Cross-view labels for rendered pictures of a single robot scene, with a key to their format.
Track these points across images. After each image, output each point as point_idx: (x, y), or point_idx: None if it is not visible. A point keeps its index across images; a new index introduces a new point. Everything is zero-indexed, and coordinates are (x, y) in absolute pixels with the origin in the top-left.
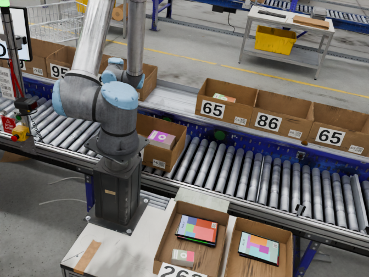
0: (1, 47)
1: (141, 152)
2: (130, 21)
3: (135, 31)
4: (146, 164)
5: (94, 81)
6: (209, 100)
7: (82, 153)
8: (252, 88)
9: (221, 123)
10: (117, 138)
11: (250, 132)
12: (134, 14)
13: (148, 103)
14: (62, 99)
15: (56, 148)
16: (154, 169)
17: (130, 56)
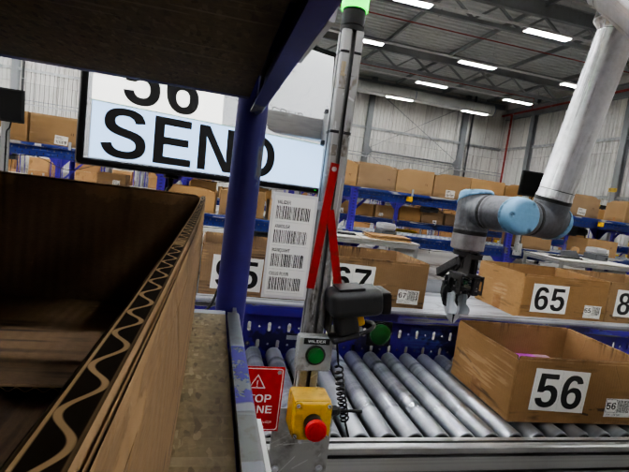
0: (265, 150)
1: (582, 389)
2: (609, 73)
3: (610, 96)
4: (587, 420)
5: None
6: (545, 283)
7: (448, 436)
8: (548, 268)
9: (573, 322)
10: None
11: (620, 327)
12: (623, 56)
13: (437, 310)
14: None
15: (384, 442)
16: None
17: (579, 155)
